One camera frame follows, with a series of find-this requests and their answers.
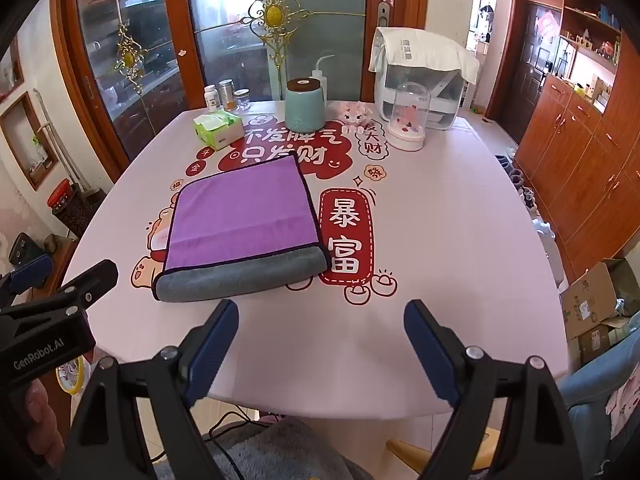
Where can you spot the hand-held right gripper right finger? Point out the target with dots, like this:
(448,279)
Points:
(427,347)

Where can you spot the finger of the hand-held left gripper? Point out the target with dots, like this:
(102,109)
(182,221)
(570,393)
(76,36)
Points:
(27,271)
(92,277)

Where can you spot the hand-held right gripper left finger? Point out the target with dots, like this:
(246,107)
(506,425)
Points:
(220,342)

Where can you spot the purple and grey towel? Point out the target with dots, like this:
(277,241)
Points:
(240,210)

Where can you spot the person's left hand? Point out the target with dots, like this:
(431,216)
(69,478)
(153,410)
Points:
(42,412)

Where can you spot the dark woven basket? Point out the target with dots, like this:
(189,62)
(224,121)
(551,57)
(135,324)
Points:
(80,215)

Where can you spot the jar with red lid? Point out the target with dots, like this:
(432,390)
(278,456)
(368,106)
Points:
(60,195)

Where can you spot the yellow wooden chair leg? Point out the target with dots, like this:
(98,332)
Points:
(415,452)

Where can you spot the pink printed tablecloth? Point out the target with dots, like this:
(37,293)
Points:
(425,240)

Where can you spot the grey fluffy cloth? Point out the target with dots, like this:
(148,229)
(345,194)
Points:
(295,452)

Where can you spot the white plastic jug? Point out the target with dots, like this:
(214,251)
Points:
(547,255)

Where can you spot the open cardboard box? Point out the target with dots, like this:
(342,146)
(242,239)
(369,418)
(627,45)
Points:
(592,305)

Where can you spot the light blue chair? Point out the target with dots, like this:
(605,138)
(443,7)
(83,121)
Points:
(595,410)

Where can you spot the green tissue box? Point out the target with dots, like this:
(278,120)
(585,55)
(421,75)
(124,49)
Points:
(217,130)

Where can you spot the white pill bottle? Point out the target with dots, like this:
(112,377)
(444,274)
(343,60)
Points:
(212,100)

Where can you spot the small gold door ornament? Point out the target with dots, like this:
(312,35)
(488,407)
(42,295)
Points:
(129,55)

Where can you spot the glass jar with amber contents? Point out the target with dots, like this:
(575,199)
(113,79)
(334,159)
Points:
(227,96)

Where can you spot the glass dome with pink base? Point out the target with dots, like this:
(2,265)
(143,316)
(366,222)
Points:
(407,120)

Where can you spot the wooden framed glass sliding door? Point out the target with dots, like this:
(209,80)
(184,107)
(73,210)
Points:
(135,50)
(335,15)

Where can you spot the small clear glass jar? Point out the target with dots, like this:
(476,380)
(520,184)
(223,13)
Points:
(242,100)

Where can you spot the brown wooden cabinet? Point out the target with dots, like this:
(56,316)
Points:
(585,170)

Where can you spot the pink flower toy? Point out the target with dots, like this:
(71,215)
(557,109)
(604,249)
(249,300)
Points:
(356,115)

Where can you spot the white water dispenser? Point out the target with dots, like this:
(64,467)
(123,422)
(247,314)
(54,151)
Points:
(445,102)

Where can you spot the teal canister with brown lid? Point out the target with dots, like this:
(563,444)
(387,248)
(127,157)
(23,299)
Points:
(305,107)

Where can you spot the white squeeze bottle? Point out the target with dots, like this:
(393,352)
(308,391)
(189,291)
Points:
(320,80)

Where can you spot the white cloth cover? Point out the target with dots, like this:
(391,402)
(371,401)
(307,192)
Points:
(425,47)

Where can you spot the dark wooden entrance door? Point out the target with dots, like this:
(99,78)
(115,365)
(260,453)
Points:
(525,60)

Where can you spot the large gold door ornament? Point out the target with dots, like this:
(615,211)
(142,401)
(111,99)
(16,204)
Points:
(274,12)

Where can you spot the wooden wall niche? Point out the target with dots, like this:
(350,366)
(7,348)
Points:
(27,142)

